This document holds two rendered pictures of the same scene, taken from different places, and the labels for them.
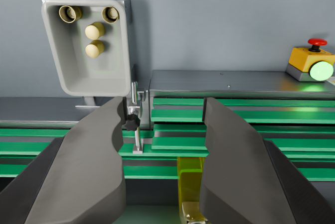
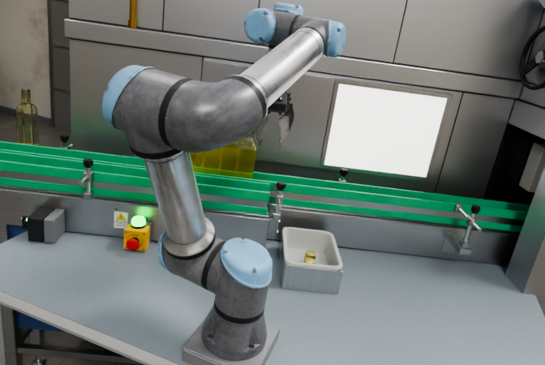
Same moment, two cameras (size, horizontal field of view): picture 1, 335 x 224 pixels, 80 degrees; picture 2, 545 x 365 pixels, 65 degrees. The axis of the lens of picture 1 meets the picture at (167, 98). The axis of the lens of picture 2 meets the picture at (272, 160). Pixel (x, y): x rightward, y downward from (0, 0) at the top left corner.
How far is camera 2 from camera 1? 1.06 m
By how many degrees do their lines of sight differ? 42
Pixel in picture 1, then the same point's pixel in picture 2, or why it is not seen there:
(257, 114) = (202, 189)
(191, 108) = (242, 200)
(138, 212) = (279, 158)
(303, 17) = (137, 266)
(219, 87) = (217, 218)
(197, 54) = not seen: hidden behind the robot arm
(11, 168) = (362, 189)
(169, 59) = not seen: hidden behind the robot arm
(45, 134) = (341, 206)
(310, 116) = not seen: hidden behind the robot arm
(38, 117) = (351, 221)
